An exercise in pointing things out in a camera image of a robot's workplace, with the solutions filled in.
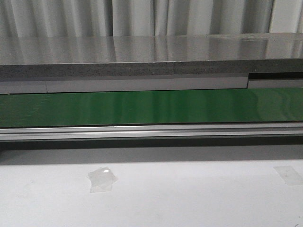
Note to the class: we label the aluminium conveyor front rail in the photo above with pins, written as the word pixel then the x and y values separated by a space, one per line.
pixel 152 131

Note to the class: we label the clear tape patch left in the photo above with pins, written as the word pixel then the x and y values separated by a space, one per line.
pixel 101 180

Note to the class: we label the clear tape strip right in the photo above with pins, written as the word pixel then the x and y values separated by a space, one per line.
pixel 289 175

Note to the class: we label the grey conveyor back guard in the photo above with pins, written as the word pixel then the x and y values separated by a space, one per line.
pixel 151 82

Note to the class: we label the green conveyor belt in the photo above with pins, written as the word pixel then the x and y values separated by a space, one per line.
pixel 151 107

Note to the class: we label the white pleated curtain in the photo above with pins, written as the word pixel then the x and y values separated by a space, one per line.
pixel 80 18

